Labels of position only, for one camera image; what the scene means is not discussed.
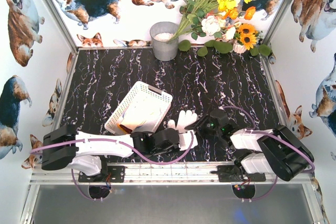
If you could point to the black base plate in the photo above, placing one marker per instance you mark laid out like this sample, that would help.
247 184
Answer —
113 174
233 173

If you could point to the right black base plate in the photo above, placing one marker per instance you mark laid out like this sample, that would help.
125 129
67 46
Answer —
233 173

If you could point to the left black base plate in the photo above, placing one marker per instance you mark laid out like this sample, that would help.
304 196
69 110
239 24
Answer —
113 174

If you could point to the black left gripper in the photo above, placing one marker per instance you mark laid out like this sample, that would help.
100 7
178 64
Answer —
176 137

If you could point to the grey metal bucket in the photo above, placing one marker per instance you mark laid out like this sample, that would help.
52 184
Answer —
164 42

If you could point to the white storage basket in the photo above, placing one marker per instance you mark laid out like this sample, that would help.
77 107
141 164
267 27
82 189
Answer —
140 92

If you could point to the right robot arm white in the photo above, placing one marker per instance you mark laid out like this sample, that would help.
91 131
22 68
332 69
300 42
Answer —
275 151

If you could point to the white glove orange cuff top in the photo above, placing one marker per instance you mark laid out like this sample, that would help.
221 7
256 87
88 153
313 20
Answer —
140 113

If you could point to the orange dotted white glove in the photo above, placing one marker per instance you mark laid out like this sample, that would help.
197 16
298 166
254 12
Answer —
185 119

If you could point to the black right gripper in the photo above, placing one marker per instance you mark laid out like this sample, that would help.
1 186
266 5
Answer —
200 125

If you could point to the small white flower pot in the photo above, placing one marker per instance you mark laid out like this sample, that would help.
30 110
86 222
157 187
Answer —
238 48

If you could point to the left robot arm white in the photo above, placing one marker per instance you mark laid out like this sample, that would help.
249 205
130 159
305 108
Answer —
67 147

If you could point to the artificial flower bouquet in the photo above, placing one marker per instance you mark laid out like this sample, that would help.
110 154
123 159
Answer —
227 21

